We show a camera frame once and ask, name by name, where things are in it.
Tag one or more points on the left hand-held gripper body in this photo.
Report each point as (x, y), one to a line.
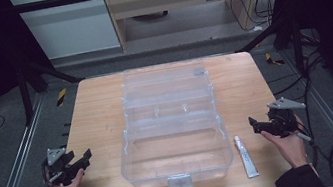
(57, 166)

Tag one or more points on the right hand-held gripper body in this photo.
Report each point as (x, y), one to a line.
(283, 120)

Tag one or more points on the white tube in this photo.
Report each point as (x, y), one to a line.
(246, 157)

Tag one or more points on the clear plastic storage box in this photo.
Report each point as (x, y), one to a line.
(172, 133)

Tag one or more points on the person's right hand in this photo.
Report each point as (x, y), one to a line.
(288, 148)

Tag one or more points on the black metal stand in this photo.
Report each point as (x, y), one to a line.
(297, 49)
(25, 95)

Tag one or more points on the white cabinet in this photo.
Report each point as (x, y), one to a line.
(70, 31)

